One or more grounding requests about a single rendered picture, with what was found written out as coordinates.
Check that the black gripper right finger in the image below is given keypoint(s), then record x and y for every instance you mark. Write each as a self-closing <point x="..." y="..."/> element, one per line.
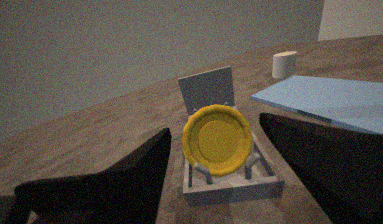
<point x="341" y="168"/>

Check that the grey cylinder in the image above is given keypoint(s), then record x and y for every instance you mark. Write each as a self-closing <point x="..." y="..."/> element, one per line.
<point x="284" y="64"/>

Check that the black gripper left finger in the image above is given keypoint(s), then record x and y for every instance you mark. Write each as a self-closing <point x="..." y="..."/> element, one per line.
<point x="127" y="192"/>

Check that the yellow plate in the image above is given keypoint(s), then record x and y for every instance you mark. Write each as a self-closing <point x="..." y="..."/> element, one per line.
<point x="219" y="138"/>

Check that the grey dish rack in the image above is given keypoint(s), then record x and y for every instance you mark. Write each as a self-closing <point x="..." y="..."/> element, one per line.
<point x="258" y="179"/>

